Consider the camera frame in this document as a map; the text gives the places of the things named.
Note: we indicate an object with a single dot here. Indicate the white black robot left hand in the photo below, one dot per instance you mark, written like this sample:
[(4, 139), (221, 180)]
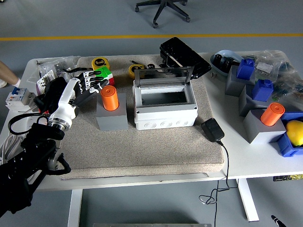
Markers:
[(66, 99)]

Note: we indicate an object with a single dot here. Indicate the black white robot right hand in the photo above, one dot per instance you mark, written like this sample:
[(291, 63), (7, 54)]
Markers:
[(277, 221)]

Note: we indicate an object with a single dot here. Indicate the orange cylinder battery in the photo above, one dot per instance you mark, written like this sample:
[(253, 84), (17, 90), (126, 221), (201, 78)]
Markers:
[(110, 99), (272, 114)]

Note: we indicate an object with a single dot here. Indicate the tinted transparent box lid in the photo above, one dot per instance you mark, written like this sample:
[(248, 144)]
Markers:
[(163, 75)]

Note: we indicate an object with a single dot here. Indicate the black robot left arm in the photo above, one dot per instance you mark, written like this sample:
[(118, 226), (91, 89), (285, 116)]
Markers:
[(35, 146)]

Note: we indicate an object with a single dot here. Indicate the white plastic junction box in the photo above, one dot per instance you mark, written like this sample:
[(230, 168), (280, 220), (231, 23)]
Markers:
[(165, 118)]

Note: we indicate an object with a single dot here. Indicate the black cloth bundle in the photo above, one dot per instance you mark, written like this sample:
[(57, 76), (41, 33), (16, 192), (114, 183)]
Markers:
[(53, 91)]

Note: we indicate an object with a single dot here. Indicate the white table leg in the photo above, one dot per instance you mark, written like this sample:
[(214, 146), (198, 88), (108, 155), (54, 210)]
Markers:
[(248, 201), (75, 208)]

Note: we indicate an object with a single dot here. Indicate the clear plastic bag with hardware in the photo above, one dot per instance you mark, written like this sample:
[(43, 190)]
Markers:
[(47, 68)]

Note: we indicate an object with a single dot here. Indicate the white power strip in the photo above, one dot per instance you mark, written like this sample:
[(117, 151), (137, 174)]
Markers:
[(29, 120)]

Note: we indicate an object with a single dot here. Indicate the black table control panel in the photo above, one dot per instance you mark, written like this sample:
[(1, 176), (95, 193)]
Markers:
[(287, 177)]

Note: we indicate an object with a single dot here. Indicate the multicolour puzzle cube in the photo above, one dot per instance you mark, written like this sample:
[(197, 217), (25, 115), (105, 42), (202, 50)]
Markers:
[(106, 73)]

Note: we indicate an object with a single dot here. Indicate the white blue circuit breaker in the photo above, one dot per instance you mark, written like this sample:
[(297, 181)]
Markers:
[(17, 97)]

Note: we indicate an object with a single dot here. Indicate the yellow tape measure 5m print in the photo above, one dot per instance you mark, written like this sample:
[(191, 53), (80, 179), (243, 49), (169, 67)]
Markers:
[(99, 62)]

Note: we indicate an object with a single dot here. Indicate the grey block holder with hole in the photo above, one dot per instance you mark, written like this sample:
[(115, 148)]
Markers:
[(112, 120)]

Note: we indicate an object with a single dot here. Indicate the yellow tape measure black clip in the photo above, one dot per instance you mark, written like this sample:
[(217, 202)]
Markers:
[(132, 72)]

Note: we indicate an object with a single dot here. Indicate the blue plastic bin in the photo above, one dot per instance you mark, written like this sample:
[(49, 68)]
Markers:
[(286, 147)]

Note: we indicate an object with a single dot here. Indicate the small black cylinder part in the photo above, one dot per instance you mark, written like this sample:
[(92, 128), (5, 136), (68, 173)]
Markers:
[(150, 66)]

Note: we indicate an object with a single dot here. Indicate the yellow lemon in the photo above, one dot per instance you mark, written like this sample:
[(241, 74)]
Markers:
[(296, 132)]

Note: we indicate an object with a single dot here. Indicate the grey-brown fabric mat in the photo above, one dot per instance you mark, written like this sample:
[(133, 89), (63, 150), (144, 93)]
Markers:
[(142, 151)]

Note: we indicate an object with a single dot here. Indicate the black power adapter plug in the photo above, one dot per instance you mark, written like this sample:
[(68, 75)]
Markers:
[(212, 130)]

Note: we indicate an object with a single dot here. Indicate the glossy black flat case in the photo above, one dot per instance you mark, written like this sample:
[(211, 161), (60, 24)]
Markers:
[(187, 58)]

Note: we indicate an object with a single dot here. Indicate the blue plastic block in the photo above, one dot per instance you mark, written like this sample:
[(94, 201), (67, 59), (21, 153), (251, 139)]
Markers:
[(262, 91), (245, 69)]

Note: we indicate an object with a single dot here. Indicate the black office chair base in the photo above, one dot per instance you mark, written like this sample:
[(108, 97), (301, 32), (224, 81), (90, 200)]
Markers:
[(163, 7)]

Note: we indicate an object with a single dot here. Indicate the small metal connector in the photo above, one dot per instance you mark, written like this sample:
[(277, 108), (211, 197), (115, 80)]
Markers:
[(213, 75)]

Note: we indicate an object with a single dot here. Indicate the clear plastic bags with parts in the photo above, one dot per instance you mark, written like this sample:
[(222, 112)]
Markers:
[(284, 68)]

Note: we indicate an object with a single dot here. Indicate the black rectangular component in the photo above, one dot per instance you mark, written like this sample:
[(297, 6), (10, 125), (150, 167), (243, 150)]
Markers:
[(218, 60), (226, 64)]

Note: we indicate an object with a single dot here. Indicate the light blue bowl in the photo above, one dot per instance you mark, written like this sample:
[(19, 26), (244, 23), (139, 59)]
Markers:
[(228, 54)]

